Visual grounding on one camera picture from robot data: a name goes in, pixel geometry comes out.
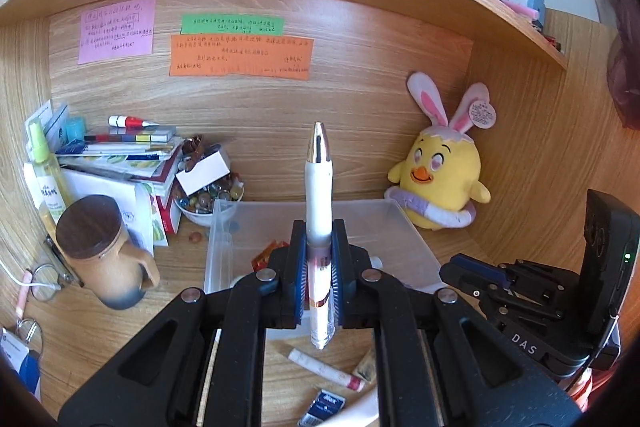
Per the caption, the stack of books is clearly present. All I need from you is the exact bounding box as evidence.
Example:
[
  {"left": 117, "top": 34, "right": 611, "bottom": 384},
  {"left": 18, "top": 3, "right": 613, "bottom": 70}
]
[{"left": 58, "top": 135, "right": 183, "bottom": 253}]

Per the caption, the white lip balm stick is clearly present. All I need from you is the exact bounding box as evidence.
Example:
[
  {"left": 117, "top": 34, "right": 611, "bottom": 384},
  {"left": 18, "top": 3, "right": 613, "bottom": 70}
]
[{"left": 288, "top": 349, "right": 366, "bottom": 392}]

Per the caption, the red white marker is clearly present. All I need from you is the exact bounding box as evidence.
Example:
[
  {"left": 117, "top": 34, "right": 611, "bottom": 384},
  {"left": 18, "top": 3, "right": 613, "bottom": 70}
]
[{"left": 107, "top": 115, "right": 157, "bottom": 129}]

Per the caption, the pink sticky note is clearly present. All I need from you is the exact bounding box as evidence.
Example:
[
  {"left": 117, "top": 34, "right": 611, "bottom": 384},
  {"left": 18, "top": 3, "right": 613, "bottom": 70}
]
[{"left": 77, "top": 0, "right": 156, "bottom": 65}]

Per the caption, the white gold trimmer pen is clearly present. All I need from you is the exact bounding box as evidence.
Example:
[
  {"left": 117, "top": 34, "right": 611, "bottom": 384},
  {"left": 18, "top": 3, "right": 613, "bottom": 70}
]
[{"left": 305, "top": 122, "right": 335, "bottom": 350}]

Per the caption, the brown mug with lid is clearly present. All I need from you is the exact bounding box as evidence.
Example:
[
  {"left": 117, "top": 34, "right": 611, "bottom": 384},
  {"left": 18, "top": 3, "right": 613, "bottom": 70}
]
[{"left": 55, "top": 195, "right": 160, "bottom": 310}]

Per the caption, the yellow spray bottle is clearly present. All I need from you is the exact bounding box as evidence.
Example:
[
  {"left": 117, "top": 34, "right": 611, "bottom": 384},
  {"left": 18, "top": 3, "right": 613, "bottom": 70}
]
[{"left": 28, "top": 119, "right": 73, "bottom": 223}]

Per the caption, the green sticky note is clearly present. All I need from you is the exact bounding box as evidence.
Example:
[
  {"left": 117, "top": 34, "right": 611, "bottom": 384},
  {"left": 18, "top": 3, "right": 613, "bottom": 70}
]
[{"left": 181, "top": 13, "right": 284, "bottom": 36}]

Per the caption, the white card box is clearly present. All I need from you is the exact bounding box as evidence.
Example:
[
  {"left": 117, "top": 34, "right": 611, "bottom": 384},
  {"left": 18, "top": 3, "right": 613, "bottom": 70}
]
[{"left": 176, "top": 147, "right": 231, "bottom": 196}]

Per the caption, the orange sticky note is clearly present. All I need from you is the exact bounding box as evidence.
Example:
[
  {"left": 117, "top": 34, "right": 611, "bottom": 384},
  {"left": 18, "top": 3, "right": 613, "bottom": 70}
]
[{"left": 169, "top": 34, "right": 314, "bottom": 80}]

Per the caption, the blue staples box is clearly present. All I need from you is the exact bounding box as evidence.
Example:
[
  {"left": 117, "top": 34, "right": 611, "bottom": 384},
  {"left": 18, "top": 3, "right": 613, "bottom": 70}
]
[{"left": 297, "top": 389, "right": 346, "bottom": 427}]

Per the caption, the white bowl of beads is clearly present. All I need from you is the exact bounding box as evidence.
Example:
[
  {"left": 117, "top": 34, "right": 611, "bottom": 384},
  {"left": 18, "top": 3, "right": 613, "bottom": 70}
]
[{"left": 171, "top": 172, "right": 245, "bottom": 228}]

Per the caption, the yellow chick plush toy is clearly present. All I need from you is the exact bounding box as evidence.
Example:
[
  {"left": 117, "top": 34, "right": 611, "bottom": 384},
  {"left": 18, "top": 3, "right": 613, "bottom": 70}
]
[{"left": 384, "top": 72, "right": 497, "bottom": 231}]

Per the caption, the red envelope packet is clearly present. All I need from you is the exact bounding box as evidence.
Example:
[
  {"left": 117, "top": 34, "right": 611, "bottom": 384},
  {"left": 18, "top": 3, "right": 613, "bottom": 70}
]
[{"left": 250, "top": 239, "right": 288, "bottom": 272}]

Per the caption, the clear plastic storage box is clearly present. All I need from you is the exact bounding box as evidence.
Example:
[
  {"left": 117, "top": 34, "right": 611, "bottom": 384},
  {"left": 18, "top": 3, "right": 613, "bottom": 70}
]
[{"left": 203, "top": 197, "right": 444, "bottom": 295}]

